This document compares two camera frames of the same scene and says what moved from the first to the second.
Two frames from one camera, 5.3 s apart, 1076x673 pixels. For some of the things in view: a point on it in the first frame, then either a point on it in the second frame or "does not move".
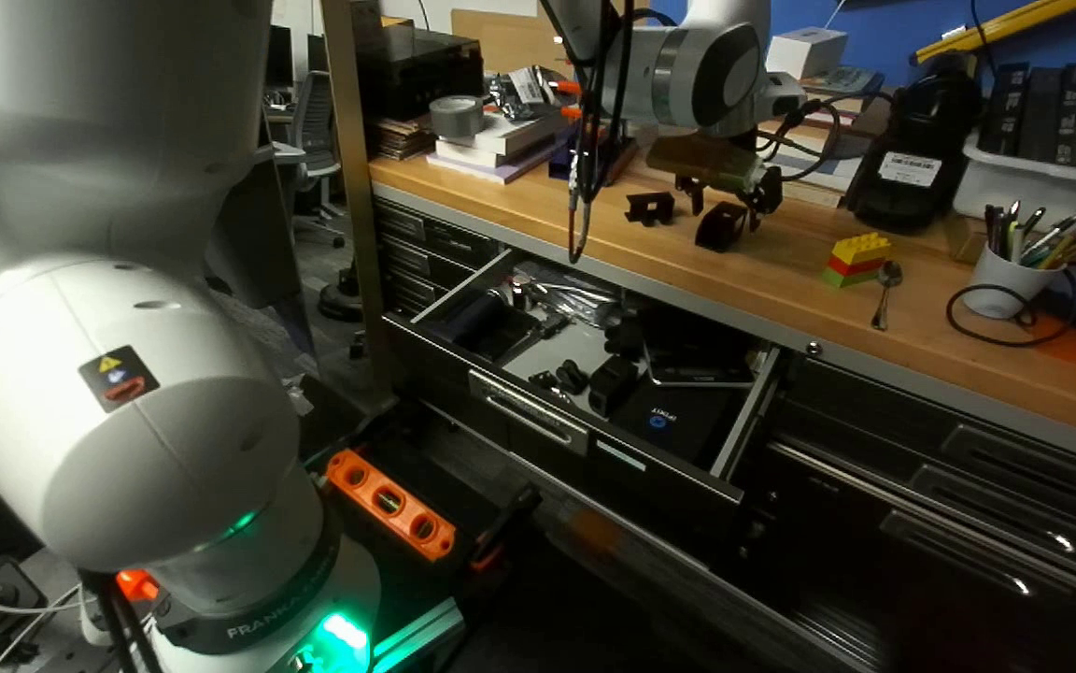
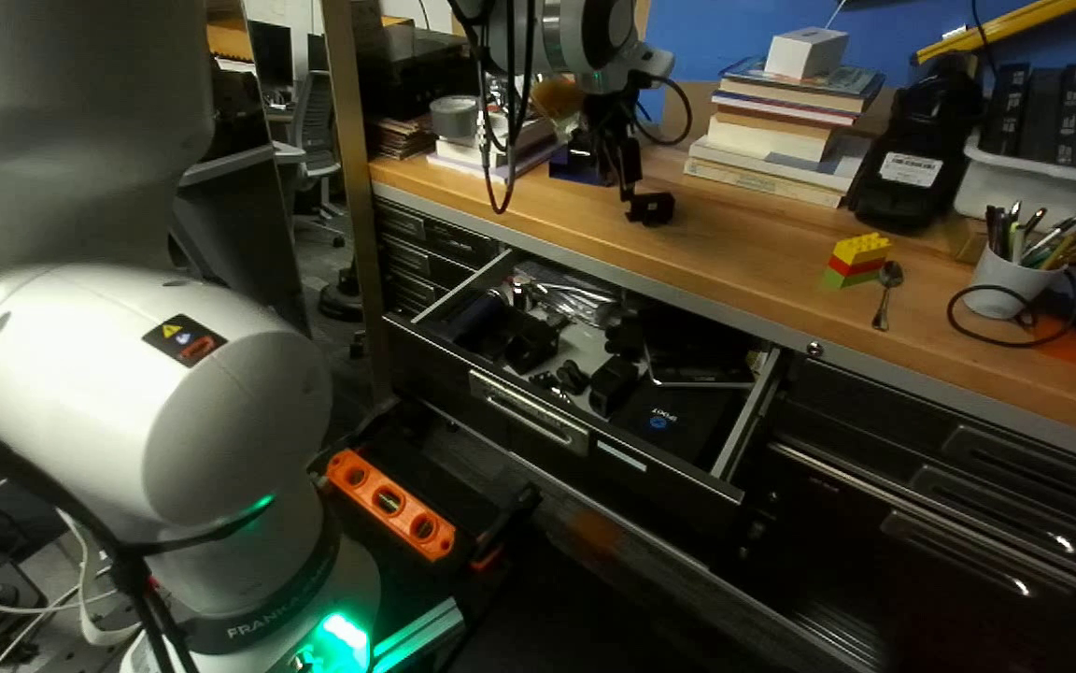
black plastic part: [654, 208] does not move
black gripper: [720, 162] to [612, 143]
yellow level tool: [968, 36] does not move
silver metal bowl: [454, 117] does not move
